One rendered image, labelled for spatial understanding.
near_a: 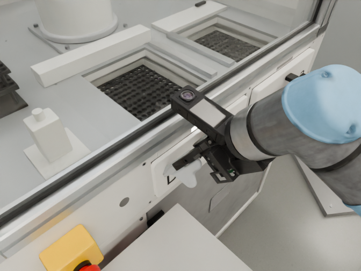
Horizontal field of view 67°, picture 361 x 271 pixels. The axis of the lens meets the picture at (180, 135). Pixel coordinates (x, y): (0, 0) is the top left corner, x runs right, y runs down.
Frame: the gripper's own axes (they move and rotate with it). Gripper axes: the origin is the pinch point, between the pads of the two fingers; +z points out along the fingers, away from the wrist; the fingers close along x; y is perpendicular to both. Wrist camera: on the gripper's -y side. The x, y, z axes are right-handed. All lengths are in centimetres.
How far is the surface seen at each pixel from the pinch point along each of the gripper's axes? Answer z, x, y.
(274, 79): -1.9, 29.3, 0.6
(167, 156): -3.7, -5.9, -1.6
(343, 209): 55, 74, 83
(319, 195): 62, 74, 73
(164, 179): 0.8, -7.8, 1.8
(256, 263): 63, 21, 69
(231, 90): -6.0, 13.3, -4.0
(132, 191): -0.9, -14.4, -0.6
